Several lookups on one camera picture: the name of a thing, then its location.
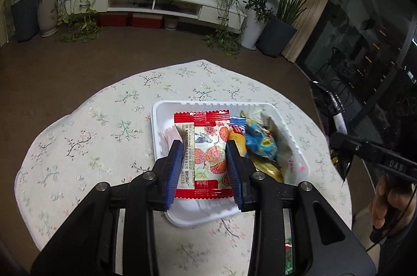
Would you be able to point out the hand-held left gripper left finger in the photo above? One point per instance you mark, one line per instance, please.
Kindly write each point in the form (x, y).
(174, 171)

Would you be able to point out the beige curtain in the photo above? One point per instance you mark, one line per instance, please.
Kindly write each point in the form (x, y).
(312, 9)

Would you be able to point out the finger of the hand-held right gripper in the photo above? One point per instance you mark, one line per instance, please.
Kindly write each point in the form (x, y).
(343, 142)

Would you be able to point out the plant in white ribbed pot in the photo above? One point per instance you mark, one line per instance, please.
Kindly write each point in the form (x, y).
(49, 15)

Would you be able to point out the small white jar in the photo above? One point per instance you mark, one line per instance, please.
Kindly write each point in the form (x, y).
(171, 22)

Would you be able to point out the blue colourful snack packet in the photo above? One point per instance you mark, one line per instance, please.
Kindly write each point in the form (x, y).
(260, 142)

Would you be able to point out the dark glass sliding door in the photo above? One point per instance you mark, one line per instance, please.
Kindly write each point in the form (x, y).
(365, 44)

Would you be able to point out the blue yellow snack packet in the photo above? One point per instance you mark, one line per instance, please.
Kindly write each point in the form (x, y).
(237, 145)

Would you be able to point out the gold snack packet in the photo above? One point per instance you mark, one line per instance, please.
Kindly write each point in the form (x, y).
(268, 170)

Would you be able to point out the long pink snack packet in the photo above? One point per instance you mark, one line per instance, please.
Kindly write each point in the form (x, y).
(167, 136)

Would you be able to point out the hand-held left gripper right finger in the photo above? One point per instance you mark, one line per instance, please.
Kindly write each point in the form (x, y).
(234, 171)

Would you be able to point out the red storage box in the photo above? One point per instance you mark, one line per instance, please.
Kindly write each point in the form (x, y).
(112, 19)
(146, 21)

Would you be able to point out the white plastic tray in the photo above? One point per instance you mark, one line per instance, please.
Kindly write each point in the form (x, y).
(163, 118)

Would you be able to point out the red white strawberry snack packet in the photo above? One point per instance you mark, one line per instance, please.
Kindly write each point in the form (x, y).
(208, 145)

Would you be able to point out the leafy plant in white pot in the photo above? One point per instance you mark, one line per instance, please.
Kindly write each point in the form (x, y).
(252, 31)

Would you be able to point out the person's right hand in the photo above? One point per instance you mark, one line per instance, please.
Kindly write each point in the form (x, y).
(382, 204)

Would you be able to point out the white television cabinet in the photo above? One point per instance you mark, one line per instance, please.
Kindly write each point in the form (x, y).
(182, 0)

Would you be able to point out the small pink snack packet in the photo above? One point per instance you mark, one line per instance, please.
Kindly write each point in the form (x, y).
(299, 167)

